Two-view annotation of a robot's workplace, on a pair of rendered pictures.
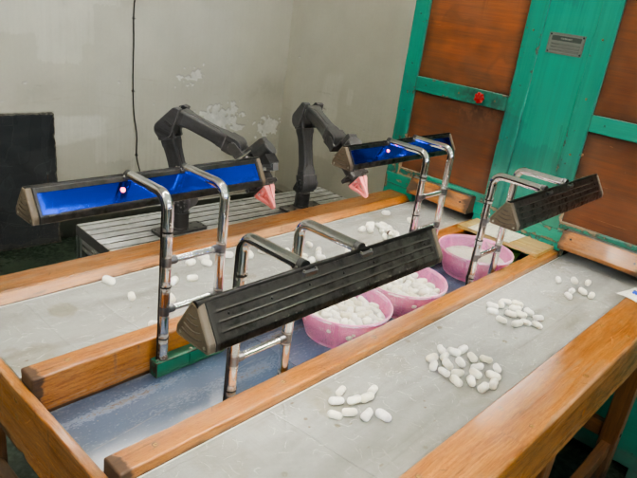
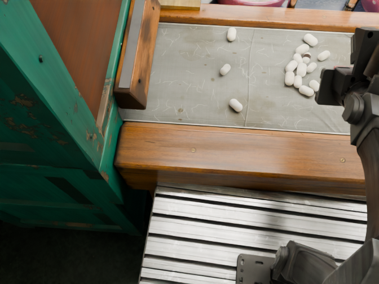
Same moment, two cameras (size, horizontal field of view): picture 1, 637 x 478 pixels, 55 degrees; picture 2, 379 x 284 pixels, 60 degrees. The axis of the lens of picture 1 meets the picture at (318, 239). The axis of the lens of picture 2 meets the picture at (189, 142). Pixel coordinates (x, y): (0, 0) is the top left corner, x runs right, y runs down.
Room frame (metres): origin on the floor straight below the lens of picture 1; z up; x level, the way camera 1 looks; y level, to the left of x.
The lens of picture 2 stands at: (2.69, -0.01, 1.41)
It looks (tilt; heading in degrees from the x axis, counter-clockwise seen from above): 66 degrees down; 234
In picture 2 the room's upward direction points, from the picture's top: straight up
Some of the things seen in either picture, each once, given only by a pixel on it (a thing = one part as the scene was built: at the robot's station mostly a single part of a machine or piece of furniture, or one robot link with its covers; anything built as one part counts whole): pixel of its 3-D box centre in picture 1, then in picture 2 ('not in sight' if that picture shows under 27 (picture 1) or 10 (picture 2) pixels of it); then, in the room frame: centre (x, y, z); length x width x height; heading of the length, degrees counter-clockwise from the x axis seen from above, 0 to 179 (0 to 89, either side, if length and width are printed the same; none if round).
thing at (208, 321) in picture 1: (335, 274); not in sight; (1.01, -0.04, 1.08); 0.62 x 0.08 x 0.07; 140
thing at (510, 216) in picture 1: (555, 197); not in sight; (1.75, -0.66, 1.08); 0.62 x 0.08 x 0.07; 140
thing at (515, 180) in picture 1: (514, 244); not in sight; (1.79, -0.60, 0.90); 0.20 x 0.19 x 0.45; 140
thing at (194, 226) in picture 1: (179, 220); not in sight; (2.08, 0.51, 0.71); 0.20 x 0.07 x 0.08; 136
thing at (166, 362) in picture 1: (172, 266); not in sight; (1.31, 0.33, 0.90); 0.20 x 0.19 x 0.45; 140
